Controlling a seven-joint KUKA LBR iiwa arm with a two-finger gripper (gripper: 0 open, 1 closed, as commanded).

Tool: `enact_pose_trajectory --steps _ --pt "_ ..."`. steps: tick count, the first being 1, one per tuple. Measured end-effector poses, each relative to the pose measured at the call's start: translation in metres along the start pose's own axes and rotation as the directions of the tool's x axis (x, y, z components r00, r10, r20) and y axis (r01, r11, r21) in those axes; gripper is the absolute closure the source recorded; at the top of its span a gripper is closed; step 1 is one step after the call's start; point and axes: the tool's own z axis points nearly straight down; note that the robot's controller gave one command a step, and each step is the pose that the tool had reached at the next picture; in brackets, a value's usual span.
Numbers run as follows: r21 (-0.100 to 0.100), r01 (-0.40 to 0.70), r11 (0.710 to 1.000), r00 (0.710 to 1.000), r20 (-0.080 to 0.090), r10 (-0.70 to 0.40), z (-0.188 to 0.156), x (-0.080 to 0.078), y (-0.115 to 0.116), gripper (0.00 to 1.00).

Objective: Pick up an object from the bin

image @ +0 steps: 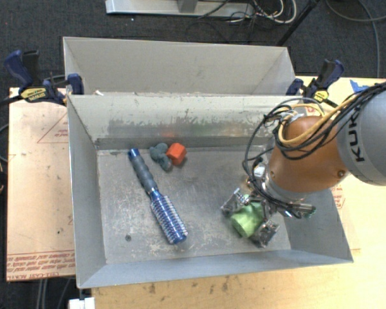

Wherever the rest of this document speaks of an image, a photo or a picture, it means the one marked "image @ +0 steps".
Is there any blue round hairbrush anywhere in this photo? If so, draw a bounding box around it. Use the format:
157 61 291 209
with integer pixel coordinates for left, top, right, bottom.
127 147 189 245

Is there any light green block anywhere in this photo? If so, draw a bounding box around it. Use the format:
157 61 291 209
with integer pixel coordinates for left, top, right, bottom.
229 201 266 238

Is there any orange-red block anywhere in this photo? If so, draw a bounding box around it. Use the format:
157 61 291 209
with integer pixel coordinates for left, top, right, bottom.
165 142 188 166

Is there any brown cardboard board, red print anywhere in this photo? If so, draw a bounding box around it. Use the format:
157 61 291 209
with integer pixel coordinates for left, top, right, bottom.
6 87 77 283

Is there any grey metal bin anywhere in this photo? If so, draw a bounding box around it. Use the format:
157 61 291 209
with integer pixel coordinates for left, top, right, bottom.
62 36 354 289

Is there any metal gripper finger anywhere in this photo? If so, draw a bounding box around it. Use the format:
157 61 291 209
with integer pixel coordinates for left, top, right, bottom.
220 187 250 218
250 220 280 249

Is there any grey-green toy figure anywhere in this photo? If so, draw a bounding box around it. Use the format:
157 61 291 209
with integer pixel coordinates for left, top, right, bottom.
149 142 173 173

